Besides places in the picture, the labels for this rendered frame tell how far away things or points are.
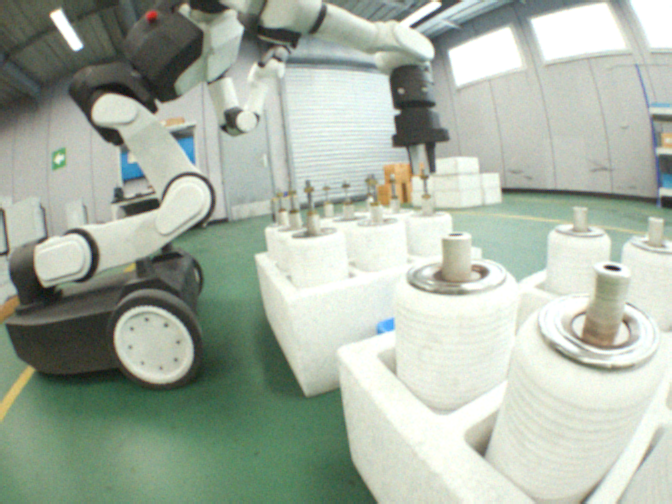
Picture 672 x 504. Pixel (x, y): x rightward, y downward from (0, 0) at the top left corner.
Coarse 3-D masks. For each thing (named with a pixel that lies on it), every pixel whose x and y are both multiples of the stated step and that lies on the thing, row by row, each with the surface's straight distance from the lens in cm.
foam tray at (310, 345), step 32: (256, 256) 75; (416, 256) 56; (480, 256) 61; (288, 288) 46; (320, 288) 44; (352, 288) 44; (384, 288) 47; (288, 320) 44; (320, 320) 44; (352, 320) 46; (288, 352) 55; (320, 352) 46; (320, 384) 49
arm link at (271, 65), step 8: (264, 56) 119; (272, 56) 122; (280, 56) 124; (264, 64) 117; (272, 64) 119; (280, 64) 119; (256, 72) 121; (264, 72) 120; (272, 72) 118; (280, 72) 119
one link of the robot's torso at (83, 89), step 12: (84, 72) 95; (96, 72) 91; (108, 72) 89; (120, 72) 87; (72, 84) 95; (84, 84) 91; (96, 84) 89; (108, 84) 87; (120, 84) 99; (132, 84) 84; (144, 84) 84; (72, 96) 96; (84, 96) 90; (132, 96) 96; (144, 96) 81; (84, 108) 91; (156, 108) 90; (120, 144) 88
